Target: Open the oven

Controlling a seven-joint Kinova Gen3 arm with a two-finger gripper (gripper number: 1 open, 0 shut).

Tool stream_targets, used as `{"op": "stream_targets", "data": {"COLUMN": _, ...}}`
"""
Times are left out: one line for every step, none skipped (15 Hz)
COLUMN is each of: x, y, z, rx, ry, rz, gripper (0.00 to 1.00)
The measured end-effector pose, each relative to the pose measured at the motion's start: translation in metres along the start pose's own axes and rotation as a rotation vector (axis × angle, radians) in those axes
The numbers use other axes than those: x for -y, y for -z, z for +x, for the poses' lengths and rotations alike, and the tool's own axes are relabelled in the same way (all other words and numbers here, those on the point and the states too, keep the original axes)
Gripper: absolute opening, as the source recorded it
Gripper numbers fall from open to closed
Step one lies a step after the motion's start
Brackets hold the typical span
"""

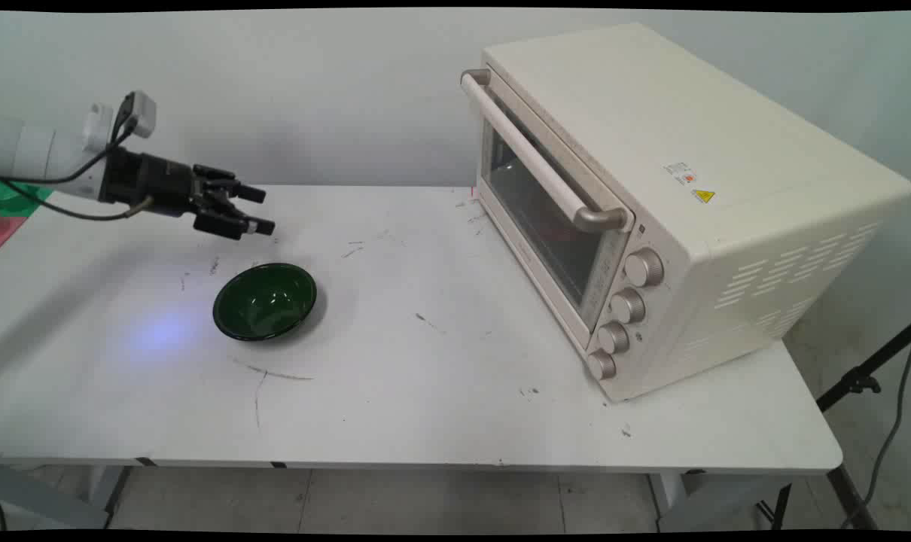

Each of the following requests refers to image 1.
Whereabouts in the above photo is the silver oven knob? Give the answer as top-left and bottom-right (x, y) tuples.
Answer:
(586, 349), (618, 382)
(596, 321), (632, 355)
(609, 288), (647, 326)
(624, 248), (666, 288)

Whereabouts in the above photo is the green and red mat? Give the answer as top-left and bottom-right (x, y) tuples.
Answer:
(0, 180), (54, 250)

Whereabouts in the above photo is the white table leg frame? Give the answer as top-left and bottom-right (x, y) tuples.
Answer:
(649, 470), (795, 532)

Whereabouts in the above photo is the grey table leg frame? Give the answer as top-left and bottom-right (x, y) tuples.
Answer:
(0, 463), (134, 531)

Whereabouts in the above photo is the cream oven door handle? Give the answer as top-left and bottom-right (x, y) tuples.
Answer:
(460, 68), (629, 233)

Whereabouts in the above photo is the black gripper cable brass plug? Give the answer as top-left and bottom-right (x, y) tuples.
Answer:
(2, 179), (156, 222)

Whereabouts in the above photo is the black tripod stand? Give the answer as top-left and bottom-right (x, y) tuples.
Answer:
(757, 323), (911, 532)

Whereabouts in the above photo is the glass oven door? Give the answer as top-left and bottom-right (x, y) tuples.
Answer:
(461, 68), (638, 352)

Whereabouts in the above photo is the black camera cable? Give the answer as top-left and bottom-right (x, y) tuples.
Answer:
(0, 94), (139, 186)

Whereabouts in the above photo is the grey hanging cable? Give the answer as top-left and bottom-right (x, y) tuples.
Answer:
(839, 345), (911, 530)

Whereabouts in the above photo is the dark green bowl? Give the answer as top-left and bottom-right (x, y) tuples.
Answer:
(212, 262), (318, 343)

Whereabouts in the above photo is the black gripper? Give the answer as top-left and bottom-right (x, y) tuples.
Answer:
(100, 147), (276, 242)

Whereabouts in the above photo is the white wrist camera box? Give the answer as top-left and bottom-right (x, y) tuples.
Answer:
(123, 90), (158, 139)

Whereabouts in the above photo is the cream toaster oven body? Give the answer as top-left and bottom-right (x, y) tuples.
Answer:
(473, 22), (911, 403)

